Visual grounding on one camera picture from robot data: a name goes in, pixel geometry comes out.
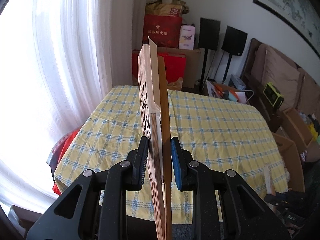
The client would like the pale wooden folding fan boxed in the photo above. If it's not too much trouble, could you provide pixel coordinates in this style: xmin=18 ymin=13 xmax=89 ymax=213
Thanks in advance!
xmin=264 ymin=163 xmax=276 ymax=196

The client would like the carved wooden folding fan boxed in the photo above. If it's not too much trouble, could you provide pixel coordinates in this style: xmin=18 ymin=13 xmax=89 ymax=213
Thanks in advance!
xmin=138 ymin=38 xmax=172 ymax=239

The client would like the yellow plaid bed cover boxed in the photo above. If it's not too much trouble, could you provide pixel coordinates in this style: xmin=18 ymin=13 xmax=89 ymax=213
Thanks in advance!
xmin=53 ymin=85 xmax=290 ymax=225

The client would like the near cardboard storage box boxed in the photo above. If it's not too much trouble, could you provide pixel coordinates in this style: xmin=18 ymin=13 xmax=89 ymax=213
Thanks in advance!
xmin=272 ymin=133 xmax=305 ymax=192

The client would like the yellow cloth on sofa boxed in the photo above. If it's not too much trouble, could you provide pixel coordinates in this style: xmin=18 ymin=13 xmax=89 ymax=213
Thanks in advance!
xmin=308 ymin=123 xmax=319 ymax=141

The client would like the far cardboard tray box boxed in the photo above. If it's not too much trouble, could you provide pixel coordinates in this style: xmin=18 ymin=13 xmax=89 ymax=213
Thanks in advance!
xmin=282 ymin=108 xmax=319 ymax=163

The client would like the red gift box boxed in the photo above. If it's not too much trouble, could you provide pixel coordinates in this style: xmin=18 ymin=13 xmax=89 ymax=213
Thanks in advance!
xmin=132 ymin=50 xmax=186 ymax=85

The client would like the dark wooden side table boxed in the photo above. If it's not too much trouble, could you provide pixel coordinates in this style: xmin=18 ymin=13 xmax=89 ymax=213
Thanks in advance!
xmin=249 ymin=90 xmax=283 ymax=133

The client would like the large cardboard carton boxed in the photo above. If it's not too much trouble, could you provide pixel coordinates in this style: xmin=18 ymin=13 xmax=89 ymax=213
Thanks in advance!
xmin=157 ymin=47 xmax=203 ymax=88

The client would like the green black portable speaker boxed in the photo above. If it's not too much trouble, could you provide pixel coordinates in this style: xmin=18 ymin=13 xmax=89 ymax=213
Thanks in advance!
xmin=263 ymin=82 xmax=284 ymax=111

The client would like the pink tissue pack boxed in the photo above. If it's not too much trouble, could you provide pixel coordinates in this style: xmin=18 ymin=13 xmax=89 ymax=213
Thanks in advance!
xmin=178 ymin=25 xmax=195 ymax=50

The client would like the brown fabric sofa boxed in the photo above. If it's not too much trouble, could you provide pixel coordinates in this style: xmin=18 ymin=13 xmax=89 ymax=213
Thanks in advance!
xmin=241 ymin=38 xmax=319 ymax=119

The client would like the red gift bag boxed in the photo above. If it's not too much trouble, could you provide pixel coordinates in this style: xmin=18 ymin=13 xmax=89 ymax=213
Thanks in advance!
xmin=143 ymin=15 xmax=182 ymax=48

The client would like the right black loudspeaker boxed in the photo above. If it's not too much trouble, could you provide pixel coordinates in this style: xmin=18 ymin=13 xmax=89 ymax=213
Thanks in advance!
xmin=221 ymin=26 xmax=248 ymax=56

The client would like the black loudspeaker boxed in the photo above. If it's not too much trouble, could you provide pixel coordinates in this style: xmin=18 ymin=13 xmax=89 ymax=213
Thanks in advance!
xmin=221 ymin=26 xmax=248 ymax=56
xmin=198 ymin=18 xmax=221 ymax=51

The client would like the left black loudspeaker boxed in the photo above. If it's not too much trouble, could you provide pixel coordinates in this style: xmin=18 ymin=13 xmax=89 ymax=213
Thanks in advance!
xmin=198 ymin=18 xmax=221 ymax=51

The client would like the white sheer curtain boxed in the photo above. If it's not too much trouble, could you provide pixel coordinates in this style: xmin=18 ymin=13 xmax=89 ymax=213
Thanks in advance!
xmin=1 ymin=0 xmax=146 ymax=213

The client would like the framed landscape painting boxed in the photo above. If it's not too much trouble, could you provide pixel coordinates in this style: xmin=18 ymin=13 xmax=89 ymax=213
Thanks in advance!
xmin=253 ymin=0 xmax=319 ymax=55

